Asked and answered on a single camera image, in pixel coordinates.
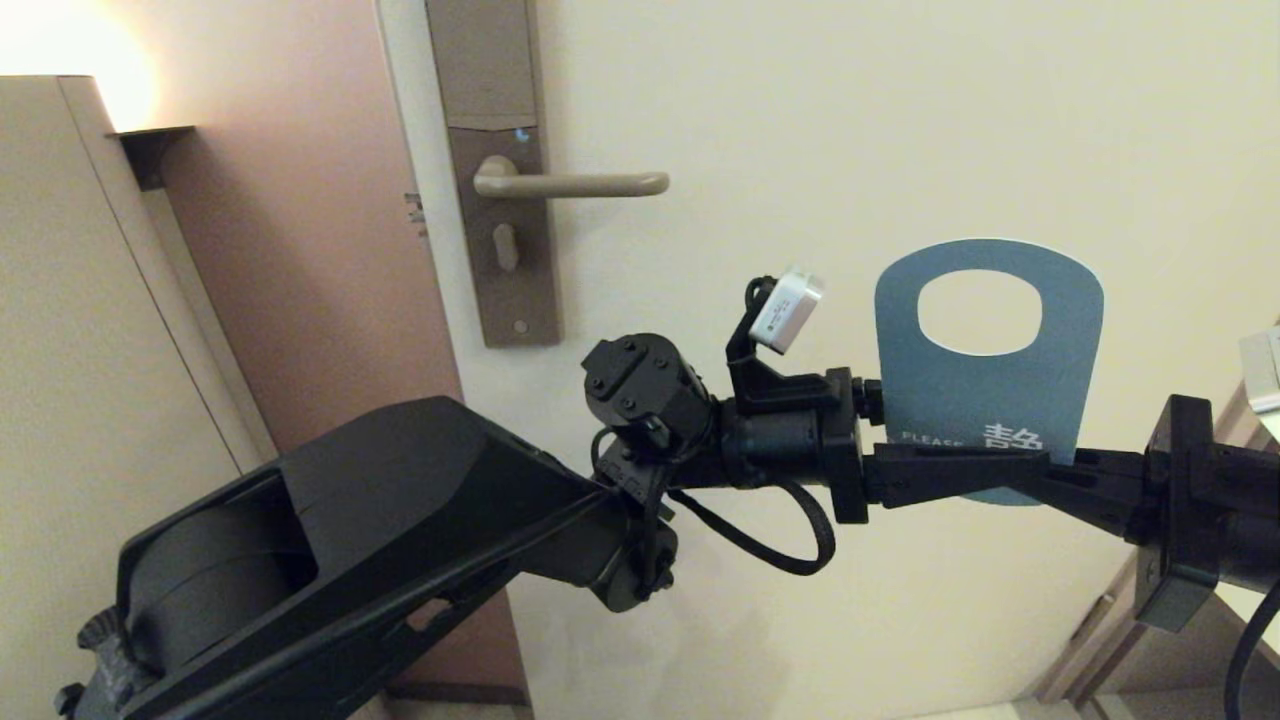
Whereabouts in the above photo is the blue do-not-disturb door sign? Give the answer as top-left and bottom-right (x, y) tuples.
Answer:
(875, 238), (1106, 506)

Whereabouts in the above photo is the white door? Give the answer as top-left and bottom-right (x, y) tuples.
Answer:
(385, 0), (1280, 720)

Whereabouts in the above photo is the brown door lock plate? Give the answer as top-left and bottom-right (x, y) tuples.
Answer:
(425, 0), (563, 349)

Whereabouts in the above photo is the dark baseboard strip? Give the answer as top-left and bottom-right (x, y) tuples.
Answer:
(385, 683), (528, 708)

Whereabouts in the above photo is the black left camera bracket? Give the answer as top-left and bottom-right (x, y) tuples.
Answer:
(725, 275), (851, 416)

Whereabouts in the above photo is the thin black left gripper cable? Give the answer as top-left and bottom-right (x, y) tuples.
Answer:
(665, 478), (837, 577)

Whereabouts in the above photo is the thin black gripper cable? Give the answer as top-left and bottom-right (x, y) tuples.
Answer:
(665, 478), (837, 577)
(1225, 583), (1280, 720)

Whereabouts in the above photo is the brown frame hinge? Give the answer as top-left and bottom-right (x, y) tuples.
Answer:
(1068, 595), (1113, 646)

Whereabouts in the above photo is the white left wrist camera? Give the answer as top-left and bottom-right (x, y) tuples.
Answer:
(748, 268), (826, 356)

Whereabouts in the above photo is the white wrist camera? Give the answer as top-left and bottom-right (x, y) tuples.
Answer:
(1240, 328), (1280, 416)
(748, 268), (826, 356)

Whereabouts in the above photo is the brown closet door frame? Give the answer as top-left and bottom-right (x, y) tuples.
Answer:
(1035, 540), (1231, 713)

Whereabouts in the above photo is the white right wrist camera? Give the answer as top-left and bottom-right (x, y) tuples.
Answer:
(1240, 328), (1280, 416)

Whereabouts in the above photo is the thin black right gripper cable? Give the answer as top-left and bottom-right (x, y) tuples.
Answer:
(1225, 583), (1280, 720)

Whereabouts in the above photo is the beige metal door handle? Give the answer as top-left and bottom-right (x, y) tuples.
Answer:
(472, 155), (671, 199)

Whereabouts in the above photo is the dark wall lamp bracket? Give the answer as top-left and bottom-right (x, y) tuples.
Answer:
(118, 125), (198, 191)

